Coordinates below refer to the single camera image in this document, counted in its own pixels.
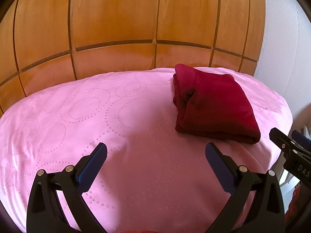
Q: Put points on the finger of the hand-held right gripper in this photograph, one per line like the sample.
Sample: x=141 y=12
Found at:
x=301 y=139
x=279 y=138

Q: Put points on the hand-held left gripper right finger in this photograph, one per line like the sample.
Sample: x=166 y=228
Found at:
x=220 y=167

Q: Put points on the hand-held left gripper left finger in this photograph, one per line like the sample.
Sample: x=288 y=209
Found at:
x=91 y=167

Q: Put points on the dark red long-sleeved dress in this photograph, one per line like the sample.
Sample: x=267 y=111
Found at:
x=213 y=106

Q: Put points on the reddish knitted cloth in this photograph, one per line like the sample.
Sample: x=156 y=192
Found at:
x=295 y=203

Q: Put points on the pink dotted bedspread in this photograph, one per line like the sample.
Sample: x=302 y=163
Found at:
x=97 y=126

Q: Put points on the wooden wardrobe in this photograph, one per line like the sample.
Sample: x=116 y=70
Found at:
x=121 y=17

